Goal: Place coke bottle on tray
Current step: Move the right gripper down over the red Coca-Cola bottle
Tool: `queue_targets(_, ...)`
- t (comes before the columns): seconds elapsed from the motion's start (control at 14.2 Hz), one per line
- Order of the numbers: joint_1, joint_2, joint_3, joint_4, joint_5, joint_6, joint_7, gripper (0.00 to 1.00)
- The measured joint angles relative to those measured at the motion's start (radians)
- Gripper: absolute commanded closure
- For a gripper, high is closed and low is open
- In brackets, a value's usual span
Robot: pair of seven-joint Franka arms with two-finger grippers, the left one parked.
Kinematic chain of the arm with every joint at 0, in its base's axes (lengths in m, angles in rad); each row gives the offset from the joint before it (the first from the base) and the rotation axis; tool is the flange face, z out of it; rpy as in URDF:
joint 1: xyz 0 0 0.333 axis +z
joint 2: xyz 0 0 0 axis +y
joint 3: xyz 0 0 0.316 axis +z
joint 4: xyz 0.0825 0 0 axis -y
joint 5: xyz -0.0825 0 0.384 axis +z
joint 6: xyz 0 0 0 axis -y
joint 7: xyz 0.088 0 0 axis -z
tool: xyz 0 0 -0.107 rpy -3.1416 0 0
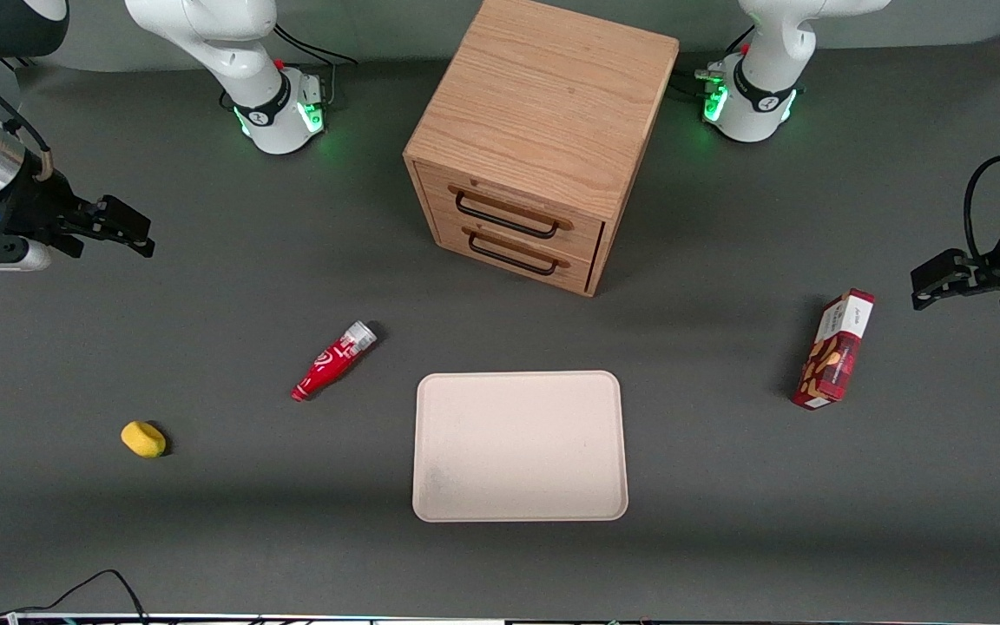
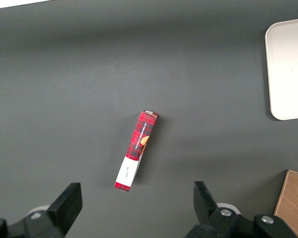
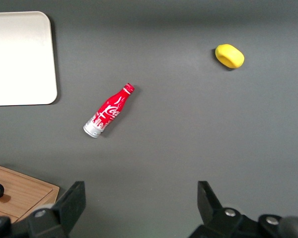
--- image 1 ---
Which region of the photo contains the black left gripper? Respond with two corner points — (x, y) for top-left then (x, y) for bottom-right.
(911, 221), (1000, 312)

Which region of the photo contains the wooden drawer front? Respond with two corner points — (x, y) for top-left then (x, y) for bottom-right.
(431, 215), (596, 293)
(416, 161), (606, 263)

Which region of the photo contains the black table edge cable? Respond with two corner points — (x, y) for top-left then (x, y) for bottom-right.
(0, 569), (150, 625)

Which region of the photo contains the yellow lemon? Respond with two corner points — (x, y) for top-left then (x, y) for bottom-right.
(121, 421), (168, 459)

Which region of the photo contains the black right base cable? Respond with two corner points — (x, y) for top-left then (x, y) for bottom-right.
(273, 23), (359, 109)

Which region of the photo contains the beige rectangular tray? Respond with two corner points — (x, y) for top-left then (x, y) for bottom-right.
(411, 371), (629, 523)

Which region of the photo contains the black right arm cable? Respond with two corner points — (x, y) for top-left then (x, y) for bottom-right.
(0, 52), (56, 181)

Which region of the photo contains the black base cable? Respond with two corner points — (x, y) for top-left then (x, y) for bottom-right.
(672, 26), (757, 101)
(273, 23), (359, 109)

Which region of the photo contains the red cookie box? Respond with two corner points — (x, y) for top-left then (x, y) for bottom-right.
(792, 288), (876, 411)

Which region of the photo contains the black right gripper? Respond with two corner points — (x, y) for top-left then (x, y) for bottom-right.
(0, 169), (156, 266)

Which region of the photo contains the black metal drawer handle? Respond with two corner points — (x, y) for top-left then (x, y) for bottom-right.
(454, 191), (560, 240)
(467, 230), (559, 278)

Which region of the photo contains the black left base cable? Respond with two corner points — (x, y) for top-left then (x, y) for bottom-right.
(672, 26), (757, 101)

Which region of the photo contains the red coke bottle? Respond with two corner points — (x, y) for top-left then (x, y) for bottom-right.
(291, 320), (378, 403)

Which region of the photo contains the wooden drawer cabinet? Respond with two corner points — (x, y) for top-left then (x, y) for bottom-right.
(403, 0), (681, 299)

